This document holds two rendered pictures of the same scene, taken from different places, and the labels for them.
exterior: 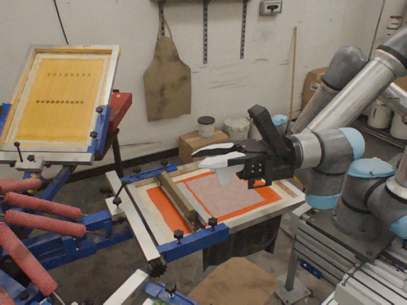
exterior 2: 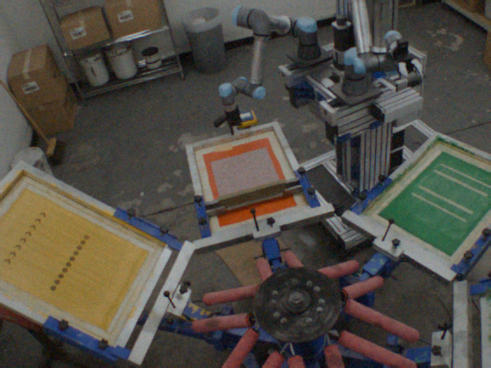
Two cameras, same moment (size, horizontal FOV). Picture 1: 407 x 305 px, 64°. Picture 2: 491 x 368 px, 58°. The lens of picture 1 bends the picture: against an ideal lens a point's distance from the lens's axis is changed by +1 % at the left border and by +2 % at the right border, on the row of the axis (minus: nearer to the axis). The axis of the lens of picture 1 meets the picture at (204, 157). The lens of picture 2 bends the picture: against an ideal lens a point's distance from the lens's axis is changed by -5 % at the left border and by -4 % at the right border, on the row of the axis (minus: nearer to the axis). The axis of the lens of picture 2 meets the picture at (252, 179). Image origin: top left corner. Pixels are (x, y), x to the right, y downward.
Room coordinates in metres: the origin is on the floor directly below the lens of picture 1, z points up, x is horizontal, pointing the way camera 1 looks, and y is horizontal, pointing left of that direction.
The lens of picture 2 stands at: (0.62, 1.68, 2.67)
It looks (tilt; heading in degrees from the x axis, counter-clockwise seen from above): 43 degrees down; 293
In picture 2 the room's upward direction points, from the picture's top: 12 degrees counter-clockwise
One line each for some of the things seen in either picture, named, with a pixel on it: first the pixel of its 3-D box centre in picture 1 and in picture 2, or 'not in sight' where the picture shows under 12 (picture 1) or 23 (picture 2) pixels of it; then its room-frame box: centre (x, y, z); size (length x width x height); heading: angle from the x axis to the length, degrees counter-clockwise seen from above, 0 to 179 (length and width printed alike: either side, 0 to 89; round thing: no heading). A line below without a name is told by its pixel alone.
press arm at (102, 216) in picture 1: (103, 218); (270, 246); (1.11, 0.45, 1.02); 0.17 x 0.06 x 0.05; 118
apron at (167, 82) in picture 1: (167, 70); not in sight; (3.36, 0.39, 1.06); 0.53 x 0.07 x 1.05; 118
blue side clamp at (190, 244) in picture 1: (196, 241); (307, 190); (1.02, 0.04, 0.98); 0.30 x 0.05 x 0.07; 118
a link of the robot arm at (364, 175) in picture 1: (369, 182); (356, 61); (0.82, -0.50, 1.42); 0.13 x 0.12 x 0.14; 16
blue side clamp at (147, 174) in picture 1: (152, 176); (202, 219); (1.51, 0.30, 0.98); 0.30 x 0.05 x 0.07; 118
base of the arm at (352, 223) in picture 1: (358, 211); (354, 81); (0.82, -0.50, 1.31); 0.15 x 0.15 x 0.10
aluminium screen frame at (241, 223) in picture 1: (213, 192); (245, 175); (1.38, -0.05, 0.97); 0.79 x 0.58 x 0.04; 118
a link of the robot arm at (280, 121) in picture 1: (279, 126); (227, 94); (1.53, -0.39, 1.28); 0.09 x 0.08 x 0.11; 64
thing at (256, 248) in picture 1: (239, 236); not in sight; (1.24, -0.18, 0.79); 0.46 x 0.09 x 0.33; 118
